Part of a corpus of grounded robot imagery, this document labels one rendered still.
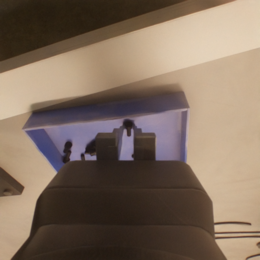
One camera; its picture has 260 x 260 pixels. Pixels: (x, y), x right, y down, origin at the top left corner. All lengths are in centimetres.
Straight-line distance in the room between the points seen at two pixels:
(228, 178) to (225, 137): 8
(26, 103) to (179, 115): 13
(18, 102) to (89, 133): 6
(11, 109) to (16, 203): 20
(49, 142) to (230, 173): 21
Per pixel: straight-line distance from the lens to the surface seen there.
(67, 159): 20
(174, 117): 16
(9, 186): 28
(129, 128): 16
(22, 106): 18
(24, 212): 38
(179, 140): 18
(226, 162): 23
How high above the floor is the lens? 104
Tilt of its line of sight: 47 degrees down
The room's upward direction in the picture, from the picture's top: 179 degrees counter-clockwise
